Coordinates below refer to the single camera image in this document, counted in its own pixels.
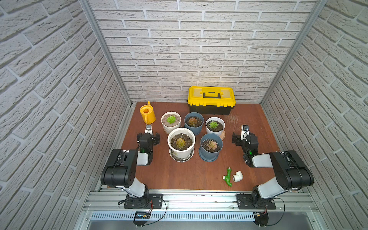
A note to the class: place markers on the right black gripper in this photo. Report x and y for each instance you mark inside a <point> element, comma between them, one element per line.
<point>238,142</point>

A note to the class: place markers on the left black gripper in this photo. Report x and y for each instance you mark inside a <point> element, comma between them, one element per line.
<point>139,136</point>

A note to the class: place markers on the yellow watering can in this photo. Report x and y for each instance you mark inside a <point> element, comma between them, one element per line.
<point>147,113</point>

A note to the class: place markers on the cream faceted pot clay soil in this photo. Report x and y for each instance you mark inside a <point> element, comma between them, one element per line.
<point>168,128</point>

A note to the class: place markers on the large white round pot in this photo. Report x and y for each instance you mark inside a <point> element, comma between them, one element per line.
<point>190,142</point>

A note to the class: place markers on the blue-grey plant pot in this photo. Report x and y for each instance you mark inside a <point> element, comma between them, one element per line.
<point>195,130</point>
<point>203,149</point>

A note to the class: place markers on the small white ribbed pot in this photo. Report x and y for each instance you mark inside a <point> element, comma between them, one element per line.
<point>220,128</point>

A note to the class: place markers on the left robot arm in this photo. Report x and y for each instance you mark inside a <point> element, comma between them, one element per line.
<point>120,171</point>

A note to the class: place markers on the white pipe elbow fitting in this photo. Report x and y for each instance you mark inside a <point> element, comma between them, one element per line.
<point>237,177</point>

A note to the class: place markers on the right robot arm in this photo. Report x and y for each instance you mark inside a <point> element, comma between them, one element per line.
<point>291,173</point>

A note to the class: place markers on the bright green succulent cream pot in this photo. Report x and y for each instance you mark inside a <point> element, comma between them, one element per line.
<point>171,119</point>

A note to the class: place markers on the yellow-green succulent large pot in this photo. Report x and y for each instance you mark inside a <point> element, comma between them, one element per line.
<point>180,144</point>

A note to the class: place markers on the pink-green succulent front blue pot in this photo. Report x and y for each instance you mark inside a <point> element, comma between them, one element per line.
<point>212,146</point>

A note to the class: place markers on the green succulent small white pot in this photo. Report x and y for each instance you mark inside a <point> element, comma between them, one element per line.
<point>213,125</point>

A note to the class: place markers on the reddish succulent back blue pot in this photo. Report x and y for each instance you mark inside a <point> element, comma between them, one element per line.
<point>194,122</point>

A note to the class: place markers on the peach saucer under small pot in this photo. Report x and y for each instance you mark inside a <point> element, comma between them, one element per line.
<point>223,135</point>

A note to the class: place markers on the white saucer large pot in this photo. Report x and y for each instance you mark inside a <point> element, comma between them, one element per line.
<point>181,160</point>

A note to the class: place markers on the blue saucer front pot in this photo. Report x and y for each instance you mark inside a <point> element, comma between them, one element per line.
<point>209,160</point>

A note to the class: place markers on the yellow black toolbox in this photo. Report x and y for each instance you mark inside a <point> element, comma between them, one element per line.
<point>211,100</point>

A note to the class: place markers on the left small controller board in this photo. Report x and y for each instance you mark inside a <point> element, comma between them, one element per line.
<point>141,218</point>

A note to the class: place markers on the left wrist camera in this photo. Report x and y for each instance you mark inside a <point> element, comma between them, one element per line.
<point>148,129</point>

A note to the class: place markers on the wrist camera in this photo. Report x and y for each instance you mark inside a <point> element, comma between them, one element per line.
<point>148,129</point>
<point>244,131</point>

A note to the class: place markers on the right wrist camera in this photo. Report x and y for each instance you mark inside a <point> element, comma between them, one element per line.
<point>244,131</point>

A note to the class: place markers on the green hose nozzle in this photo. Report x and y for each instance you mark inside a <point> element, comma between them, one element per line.
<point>227,178</point>

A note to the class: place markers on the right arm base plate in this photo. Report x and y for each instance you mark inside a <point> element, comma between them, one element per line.
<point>253,202</point>

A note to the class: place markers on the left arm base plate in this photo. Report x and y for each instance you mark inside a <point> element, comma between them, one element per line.
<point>152,201</point>

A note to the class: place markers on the aluminium front rail frame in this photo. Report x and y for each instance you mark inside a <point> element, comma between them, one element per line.
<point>198,205</point>

